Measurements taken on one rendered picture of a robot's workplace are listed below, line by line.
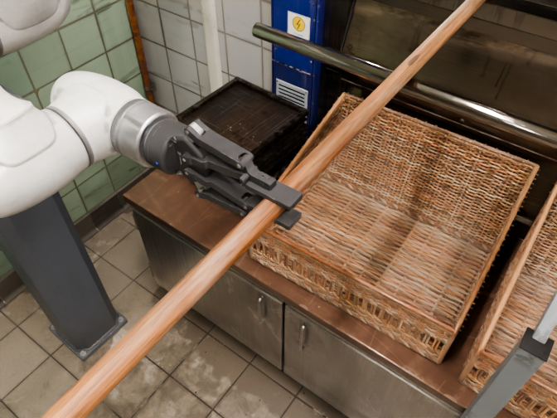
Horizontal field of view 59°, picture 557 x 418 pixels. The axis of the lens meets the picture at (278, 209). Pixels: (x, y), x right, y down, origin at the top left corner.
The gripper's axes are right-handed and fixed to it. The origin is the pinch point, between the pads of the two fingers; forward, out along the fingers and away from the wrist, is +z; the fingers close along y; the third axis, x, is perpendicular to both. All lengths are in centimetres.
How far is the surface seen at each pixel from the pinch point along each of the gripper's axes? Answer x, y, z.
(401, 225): -60, 61, 2
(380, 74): -38.8, 2.6, -4.2
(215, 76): -75, 50, -80
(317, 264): -26, 49, -6
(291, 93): -73, 43, -46
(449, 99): -38.7, 2.5, 9.0
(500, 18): -76, 4, 6
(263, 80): -77, 45, -60
